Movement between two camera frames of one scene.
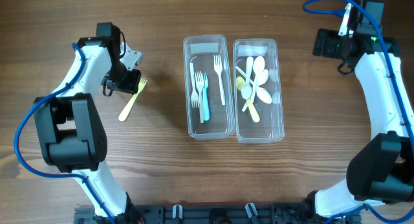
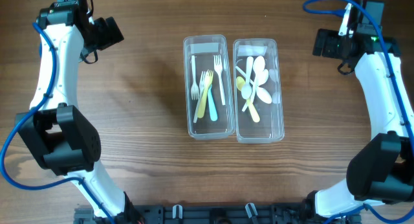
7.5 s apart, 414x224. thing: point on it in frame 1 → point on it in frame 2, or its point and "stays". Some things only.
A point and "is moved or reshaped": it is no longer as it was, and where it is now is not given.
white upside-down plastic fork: (194, 96) is moved or reshaped
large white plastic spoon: (259, 66) stays
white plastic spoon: (262, 77) stays
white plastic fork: (200, 84) is moved or reshaped
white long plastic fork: (218, 68) stays
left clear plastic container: (209, 89) stays
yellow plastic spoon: (240, 81) stays
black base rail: (217, 213) stays
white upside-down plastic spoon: (261, 93) stays
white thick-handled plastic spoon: (247, 90) stays
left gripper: (131, 86) → (110, 35)
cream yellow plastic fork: (123, 113) → (208, 80)
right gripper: (328, 50) stays
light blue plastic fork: (205, 85) → (213, 109)
